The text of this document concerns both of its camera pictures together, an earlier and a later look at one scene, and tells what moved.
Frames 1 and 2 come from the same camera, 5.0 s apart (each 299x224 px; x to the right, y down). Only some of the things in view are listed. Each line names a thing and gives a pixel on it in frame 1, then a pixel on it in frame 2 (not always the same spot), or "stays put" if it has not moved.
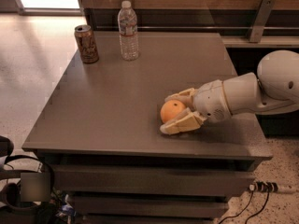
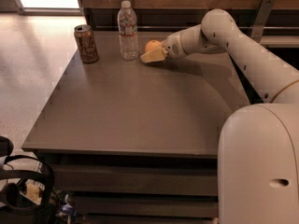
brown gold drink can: [88, 47] stays put
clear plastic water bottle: [128, 32] stays put
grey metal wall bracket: [262, 19] stays put
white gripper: [209, 101] → [172, 46]
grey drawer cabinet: [101, 133] stays put
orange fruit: [170, 108] → [151, 46]
